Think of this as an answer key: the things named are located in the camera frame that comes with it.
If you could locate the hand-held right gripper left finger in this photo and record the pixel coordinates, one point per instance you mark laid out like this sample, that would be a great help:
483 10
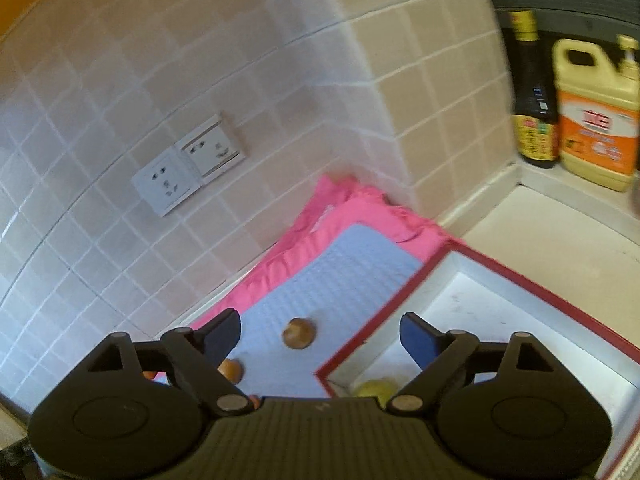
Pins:
226 332

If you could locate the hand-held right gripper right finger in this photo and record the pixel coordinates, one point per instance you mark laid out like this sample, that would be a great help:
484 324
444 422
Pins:
415 335

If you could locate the green apple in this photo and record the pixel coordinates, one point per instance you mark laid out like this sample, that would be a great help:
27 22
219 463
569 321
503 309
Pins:
375 390

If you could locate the brown kiwi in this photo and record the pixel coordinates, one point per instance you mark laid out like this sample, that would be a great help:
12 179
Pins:
299 332

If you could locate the red cardboard box white inside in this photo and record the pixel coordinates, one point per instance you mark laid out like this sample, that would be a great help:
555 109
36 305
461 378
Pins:
500 300

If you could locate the blue quilted mat pink frill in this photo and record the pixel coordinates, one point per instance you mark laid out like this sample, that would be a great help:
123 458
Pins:
345 280

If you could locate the dark soy sauce bottle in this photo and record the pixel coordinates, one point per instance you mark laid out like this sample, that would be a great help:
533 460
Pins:
532 110

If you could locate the yellow detergent jug with pump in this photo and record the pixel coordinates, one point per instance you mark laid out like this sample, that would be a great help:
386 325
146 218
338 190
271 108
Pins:
595 135

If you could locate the white five-hole wall socket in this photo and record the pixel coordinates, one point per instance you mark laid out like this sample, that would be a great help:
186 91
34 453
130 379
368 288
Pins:
162 182

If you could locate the white switched wall socket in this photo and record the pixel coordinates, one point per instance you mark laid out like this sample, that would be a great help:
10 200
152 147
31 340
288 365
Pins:
212 150

